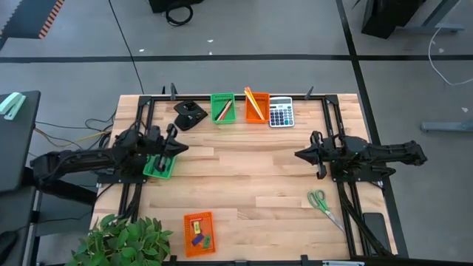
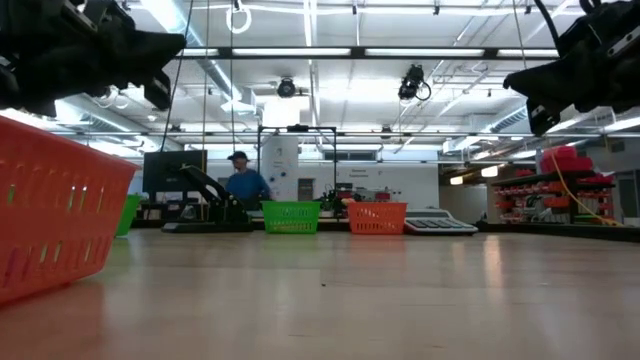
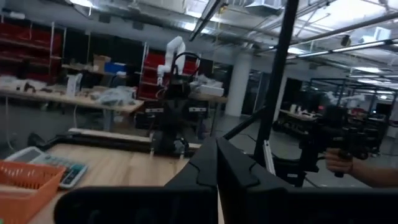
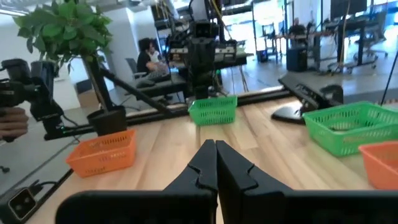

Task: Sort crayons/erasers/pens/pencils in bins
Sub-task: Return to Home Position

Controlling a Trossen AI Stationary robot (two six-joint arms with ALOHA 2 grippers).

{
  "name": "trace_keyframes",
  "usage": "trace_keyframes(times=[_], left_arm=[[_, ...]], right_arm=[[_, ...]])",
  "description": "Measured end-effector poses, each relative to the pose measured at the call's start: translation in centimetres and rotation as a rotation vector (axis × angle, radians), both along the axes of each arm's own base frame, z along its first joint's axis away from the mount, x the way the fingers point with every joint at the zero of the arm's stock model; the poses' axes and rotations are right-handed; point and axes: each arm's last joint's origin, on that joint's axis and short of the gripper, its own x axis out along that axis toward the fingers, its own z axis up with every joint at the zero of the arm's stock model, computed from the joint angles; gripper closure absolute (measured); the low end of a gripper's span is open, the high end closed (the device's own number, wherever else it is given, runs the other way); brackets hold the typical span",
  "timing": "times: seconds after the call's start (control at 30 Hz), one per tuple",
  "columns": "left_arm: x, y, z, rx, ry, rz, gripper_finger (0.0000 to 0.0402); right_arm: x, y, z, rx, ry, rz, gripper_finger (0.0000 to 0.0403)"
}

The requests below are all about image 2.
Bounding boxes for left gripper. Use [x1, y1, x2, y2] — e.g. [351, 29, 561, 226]
[0, 0, 188, 117]

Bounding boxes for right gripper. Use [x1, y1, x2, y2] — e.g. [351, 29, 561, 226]
[502, 0, 640, 115]

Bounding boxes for white cable loop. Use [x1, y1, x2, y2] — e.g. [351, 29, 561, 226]
[225, 3, 253, 36]

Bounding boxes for white pillar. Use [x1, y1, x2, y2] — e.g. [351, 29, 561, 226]
[260, 135, 300, 201]

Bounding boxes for grey desk calculator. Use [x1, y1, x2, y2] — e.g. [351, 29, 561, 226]
[403, 208, 480, 237]

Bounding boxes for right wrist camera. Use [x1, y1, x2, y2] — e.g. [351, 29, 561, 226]
[525, 102, 562, 138]

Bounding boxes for person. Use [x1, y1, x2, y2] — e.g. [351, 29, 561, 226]
[224, 150, 272, 205]

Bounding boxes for orange plastic basket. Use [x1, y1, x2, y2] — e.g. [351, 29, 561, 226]
[0, 114, 141, 307]
[347, 201, 409, 236]

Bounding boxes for black right camera cable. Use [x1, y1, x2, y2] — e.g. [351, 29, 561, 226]
[532, 0, 564, 56]

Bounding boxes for green plastic basket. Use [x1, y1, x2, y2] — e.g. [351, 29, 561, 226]
[114, 193, 144, 239]
[260, 200, 322, 235]

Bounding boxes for shelf with red bins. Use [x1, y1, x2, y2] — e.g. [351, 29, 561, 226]
[490, 144, 617, 225]

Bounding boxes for yellow cable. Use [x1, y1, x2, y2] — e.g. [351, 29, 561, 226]
[548, 151, 625, 228]

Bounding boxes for black ceiling camera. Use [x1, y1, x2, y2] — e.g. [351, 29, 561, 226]
[276, 76, 298, 100]
[397, 63, 432, 102]

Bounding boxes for black monitor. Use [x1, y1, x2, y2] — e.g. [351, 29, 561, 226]
[141, 149, 208, 195]

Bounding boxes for black overhead frame bar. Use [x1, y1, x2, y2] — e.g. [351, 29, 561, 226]
[174, 46, 561, 61]

